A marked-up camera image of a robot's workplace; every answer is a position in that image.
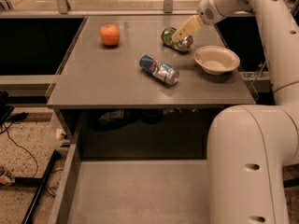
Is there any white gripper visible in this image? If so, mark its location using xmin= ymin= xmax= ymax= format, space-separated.
xmin=171 ymin=0 xmax=231 ymax=42

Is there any crushed green can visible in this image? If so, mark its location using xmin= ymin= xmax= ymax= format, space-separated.
xmin=161 ymin=27 xmax=193 ymax=52

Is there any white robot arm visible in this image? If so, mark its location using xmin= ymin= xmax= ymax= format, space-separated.
xmin=173 ymin=0 xmax=299 ymax=224

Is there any blue silver energy can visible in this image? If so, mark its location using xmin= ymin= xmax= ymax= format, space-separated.
xmin=139 ymin=54 xmax=179 ymax=86

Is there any open grey top drawer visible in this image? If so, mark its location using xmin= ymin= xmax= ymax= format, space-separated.
xmin=48 ymin=144 xmax=210 ymax=224

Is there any white paper bowl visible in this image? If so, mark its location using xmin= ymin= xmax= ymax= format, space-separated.
xmin=193 ymin=46 xmax=240 ymax=76

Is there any orange fruit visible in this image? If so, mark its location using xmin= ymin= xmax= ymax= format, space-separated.
xmin=100 ymin=23 xmax=120 ymax=46

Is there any grey cabinet desk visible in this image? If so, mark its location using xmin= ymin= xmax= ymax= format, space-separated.
xmin=45 ymin=14 xmax=260 ymax=142

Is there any black floor stand bar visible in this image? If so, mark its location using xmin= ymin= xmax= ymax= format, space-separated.
xmin=13 ymin=150 xmax=61 ymax=224

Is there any black floor cable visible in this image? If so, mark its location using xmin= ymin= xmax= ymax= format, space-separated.
xmin=0 ymin=119 xmax=40 ymax=179

